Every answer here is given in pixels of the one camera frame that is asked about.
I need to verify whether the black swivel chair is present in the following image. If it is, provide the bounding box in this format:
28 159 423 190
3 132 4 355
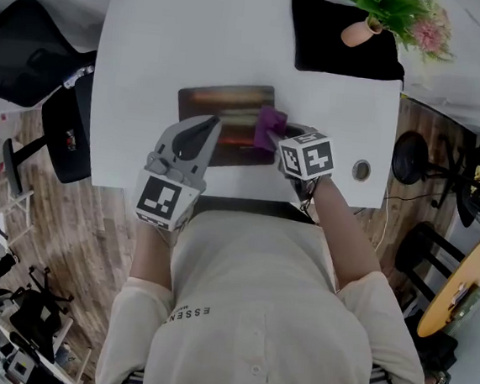
3 263 78 366

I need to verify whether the round wooden table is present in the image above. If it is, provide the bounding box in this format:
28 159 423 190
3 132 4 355
415 229 480 345

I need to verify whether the black mesh office chair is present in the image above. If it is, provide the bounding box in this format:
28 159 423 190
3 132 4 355
0 0 110 204

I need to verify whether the black mat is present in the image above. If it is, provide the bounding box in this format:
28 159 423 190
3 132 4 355
284 0 413 84

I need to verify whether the black standing fan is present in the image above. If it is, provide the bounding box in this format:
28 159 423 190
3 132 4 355
383 129 480 245

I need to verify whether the white side table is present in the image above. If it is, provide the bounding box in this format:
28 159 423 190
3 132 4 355
0 311 96 384

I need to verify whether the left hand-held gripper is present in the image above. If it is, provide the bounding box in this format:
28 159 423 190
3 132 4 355
129 108 224 237

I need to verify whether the small clear bottle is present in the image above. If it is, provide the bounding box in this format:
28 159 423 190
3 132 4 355
61 61 97 92

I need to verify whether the person's right forearm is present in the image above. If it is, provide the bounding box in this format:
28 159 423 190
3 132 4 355
303 175 390 299

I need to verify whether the black floor cable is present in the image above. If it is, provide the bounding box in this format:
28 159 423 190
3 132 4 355
385 193 440 208

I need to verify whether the purple cloth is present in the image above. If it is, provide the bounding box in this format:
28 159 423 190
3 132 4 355
251 104 291 154

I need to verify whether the grey desk cable grommet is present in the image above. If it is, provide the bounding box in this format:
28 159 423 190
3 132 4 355
350 157 373 184

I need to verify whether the dark rectangular tray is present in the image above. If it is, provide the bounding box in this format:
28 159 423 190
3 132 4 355
170 76 285 175

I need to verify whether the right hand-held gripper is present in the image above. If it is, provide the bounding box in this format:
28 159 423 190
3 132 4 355
261 119 340 206

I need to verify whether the person's cream shirt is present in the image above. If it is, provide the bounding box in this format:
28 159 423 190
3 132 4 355
94 197 440 384

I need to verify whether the person's left forearm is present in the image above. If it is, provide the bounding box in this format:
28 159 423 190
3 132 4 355
128 218 180 292

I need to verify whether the white floor cable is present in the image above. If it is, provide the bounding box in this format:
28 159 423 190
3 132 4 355
375 185 393 252

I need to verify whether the white wooden rack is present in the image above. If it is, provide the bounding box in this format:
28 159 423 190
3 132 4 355
0 180 38 253

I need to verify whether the black stool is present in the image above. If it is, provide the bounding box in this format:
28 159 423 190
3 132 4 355
391 218 471 307

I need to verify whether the white desk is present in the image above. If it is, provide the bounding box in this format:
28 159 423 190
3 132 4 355
82 0 413 216

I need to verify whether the pink vase with green plant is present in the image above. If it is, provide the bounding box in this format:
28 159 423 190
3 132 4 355
329 0 461 67

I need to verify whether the black backpack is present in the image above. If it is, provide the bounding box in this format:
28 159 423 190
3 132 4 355
415 330 460 378

